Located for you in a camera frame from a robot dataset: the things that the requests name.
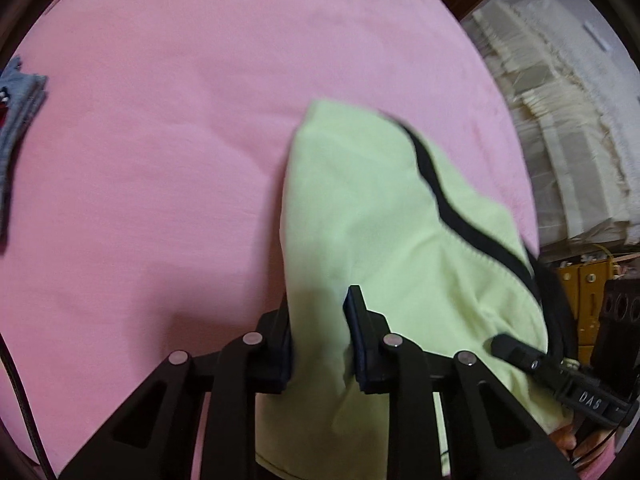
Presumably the black cable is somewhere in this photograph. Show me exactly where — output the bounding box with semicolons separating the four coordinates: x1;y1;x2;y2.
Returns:
0;332;56;480

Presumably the green and black jacket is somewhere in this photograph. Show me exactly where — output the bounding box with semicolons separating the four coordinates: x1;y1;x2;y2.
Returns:
254;99;576;480

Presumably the person's right hand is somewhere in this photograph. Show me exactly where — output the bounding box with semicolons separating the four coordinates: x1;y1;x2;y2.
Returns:
547;420;613;468

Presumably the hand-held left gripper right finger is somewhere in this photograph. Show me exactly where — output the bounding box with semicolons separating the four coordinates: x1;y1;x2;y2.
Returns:
342;285;581;480

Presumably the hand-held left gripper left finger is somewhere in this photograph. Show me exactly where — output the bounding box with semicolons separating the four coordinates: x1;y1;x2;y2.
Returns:
57;300;296;480

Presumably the pink bed sheet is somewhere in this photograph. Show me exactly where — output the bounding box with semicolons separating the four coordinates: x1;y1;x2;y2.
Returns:
0;0;616;480

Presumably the cream curtain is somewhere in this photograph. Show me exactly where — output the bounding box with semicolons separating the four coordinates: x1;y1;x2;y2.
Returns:
457;0;640;261

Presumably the yellow metal frame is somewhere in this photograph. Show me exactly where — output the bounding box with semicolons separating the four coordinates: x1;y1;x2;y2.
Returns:
557;252;616;348

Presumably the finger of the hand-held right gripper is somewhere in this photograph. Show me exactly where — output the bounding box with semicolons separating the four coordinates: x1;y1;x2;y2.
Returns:
491;333;572;382

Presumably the blue grey folded cloth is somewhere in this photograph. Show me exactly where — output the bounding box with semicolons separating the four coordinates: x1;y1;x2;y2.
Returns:
0;55;48;248

